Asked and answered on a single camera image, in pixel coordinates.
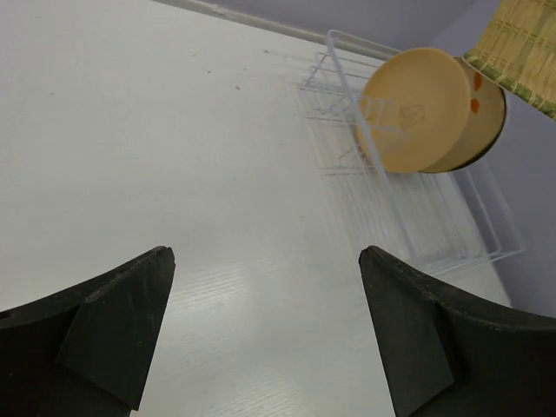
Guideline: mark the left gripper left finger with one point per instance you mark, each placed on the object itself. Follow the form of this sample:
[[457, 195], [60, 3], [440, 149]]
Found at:
[[86, 350]]

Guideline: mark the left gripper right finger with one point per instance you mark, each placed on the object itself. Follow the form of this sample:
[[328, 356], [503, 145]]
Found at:
[[446, 352]]

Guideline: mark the peach round plate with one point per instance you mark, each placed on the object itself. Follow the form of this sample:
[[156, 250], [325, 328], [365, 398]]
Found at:
[[414, 107]]

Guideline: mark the beige bird-pattern plate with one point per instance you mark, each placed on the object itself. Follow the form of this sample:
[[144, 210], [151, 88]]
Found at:
[[485, 123]]

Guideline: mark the green bamboo-pattern tray plate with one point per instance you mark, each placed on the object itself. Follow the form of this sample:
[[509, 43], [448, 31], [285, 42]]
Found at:
[[517, 52]]

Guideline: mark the white wire dish rack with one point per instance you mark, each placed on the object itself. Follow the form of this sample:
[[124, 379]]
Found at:
[[436, 222]]

